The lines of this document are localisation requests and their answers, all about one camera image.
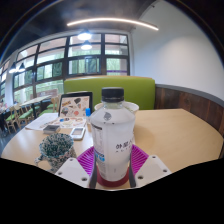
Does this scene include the small dark box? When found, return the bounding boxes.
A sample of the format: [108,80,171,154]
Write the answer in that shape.
[42,124,62,135]

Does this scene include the green speckled white mug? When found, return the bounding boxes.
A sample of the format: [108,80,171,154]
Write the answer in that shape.
[34,132,78,174]

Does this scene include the wooden chairs with green seats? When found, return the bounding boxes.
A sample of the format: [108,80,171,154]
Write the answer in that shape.
[3,94,63,134]

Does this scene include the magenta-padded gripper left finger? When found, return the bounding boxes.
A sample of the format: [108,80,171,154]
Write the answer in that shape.
[54,146,98,189]

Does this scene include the black-framed tablet with stickers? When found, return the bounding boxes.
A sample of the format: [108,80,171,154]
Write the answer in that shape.
[58,90,94,118]

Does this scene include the green upholstered bench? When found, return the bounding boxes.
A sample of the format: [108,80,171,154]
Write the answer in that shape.
[63,75,157,111]

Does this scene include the white phone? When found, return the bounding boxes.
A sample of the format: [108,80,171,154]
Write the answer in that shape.
[69,126,87,141]

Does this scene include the white paper sheets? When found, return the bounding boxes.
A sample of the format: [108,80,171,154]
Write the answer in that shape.
[24,112,59,132]

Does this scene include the small blue-capped bottle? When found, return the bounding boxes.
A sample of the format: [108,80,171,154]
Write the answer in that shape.
[84,107,93,133]

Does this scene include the light wooden dining table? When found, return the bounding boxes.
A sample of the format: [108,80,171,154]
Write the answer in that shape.
[19,94,53,119]

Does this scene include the curved linear ceiling light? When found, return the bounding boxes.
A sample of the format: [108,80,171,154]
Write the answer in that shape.
[66,17,160,32]

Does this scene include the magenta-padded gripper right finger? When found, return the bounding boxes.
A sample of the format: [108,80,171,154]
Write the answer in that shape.
[128,143,173,189]

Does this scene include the hanging pendant lamps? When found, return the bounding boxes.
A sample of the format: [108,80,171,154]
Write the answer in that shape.
[8,29,94,74]

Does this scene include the clear black-capped water bottle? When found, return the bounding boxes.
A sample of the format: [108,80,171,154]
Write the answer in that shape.
[89,87,137,183]

